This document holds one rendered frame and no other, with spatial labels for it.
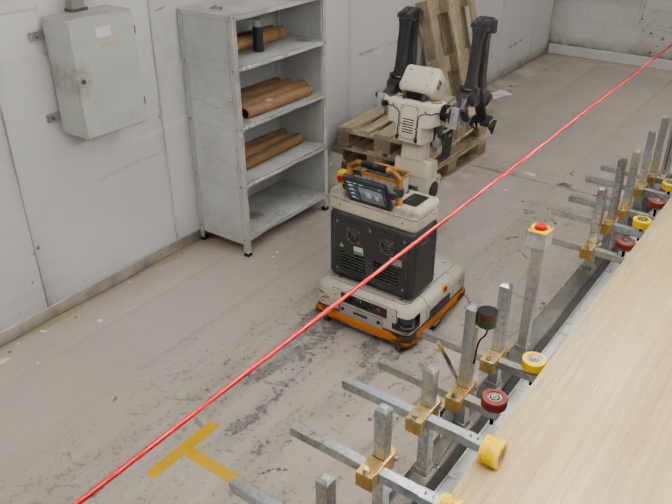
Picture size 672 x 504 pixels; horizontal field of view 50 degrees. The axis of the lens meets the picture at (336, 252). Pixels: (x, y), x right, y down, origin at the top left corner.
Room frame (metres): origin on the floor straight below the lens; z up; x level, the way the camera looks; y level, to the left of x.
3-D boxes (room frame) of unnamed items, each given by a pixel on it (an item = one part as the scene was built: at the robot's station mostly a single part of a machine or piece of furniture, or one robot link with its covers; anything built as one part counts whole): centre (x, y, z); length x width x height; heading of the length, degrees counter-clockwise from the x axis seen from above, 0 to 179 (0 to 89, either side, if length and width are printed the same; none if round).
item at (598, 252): (2.82, -1.08, 0.81); 0.43 x 0.03 x 0.04; 54
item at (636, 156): (3.22, -1.44, 0.88); 0.04 x 0.04 x 0.48; 54
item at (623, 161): (3.02, -1.30, 0.92); 0.04 x 0.04 x 0.48; 54
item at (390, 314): (3.24, -0.15, 0.23); 0.41 x 0.02 x 0.08; 54
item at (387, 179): (3.42, -0.26, 0.87); 0.23 x 0.15 x 0.11; 54
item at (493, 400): (1.71, -0.49, 0.85); 0.08 x 0.08 x 0.11
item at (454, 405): (1.79, -0.40, 0.85); 0.14 x 0.06 x 0.05; 144
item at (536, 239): (2.22, -0.71, 1.18); 0.07 x 0.07 x 0.08; 54
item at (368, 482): (1.39, -0.11, 0.95); 0.14 x 0.06 x 0.05; 144
